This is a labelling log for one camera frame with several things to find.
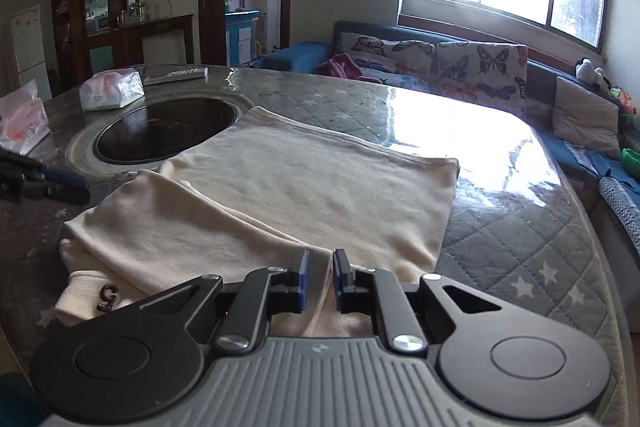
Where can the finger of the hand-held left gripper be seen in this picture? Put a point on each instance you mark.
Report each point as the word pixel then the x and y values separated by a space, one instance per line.
pixel 62 177
pixel 45 194

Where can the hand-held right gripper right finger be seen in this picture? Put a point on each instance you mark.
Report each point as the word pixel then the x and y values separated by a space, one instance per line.
pixel 341 282

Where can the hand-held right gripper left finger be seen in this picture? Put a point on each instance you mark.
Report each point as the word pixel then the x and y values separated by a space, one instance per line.
pixel 301 282

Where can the cream sweatshirt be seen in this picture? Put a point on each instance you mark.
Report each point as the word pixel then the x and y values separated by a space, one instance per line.
pixel 310 187

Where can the pink white tissue pack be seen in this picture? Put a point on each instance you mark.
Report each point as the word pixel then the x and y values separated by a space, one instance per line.
pixel 22 122
pixel 110 89

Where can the round black cooktop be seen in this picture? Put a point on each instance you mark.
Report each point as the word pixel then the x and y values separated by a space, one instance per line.
pixel 165 129

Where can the white refrigerator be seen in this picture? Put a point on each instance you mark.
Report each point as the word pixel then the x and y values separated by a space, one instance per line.
pixel 29 52

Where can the white remote control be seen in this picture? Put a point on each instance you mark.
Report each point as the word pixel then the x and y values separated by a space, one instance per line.
pixel 175 76

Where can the metal pot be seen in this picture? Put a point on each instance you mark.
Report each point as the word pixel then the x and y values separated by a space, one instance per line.
pixel 136 12

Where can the grey quilted star table cover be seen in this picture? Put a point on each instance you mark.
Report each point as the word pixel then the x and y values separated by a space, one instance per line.
pixel 525 247

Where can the pink cloth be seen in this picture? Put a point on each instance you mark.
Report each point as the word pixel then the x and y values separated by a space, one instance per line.
pixel 340 67

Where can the blue cabinet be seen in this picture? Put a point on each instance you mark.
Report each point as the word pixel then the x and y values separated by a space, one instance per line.
pixel 240 37

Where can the blue sofa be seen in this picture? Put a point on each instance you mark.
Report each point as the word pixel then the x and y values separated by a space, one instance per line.
pixel 300 54

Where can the long butterfly print cushion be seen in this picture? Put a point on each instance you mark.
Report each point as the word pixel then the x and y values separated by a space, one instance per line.
pixel 390 57

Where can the tall butterfly print cushion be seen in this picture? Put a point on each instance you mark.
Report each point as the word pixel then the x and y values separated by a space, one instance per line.
pixel 480 77

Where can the blue sofa blanket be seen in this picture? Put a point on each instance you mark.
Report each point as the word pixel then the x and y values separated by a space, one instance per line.
pixel 620 197

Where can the grey pillow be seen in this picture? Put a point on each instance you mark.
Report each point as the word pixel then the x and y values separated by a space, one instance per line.
pixel 585 114

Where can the green bowl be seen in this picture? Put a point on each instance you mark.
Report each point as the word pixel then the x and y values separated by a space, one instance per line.
pixel 632 162

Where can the panda plush toy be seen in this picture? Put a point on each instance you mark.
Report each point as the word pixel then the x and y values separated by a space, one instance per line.
pixel 589 73

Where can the pink green toy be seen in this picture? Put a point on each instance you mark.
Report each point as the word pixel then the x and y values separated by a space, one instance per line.
pixel 622 102

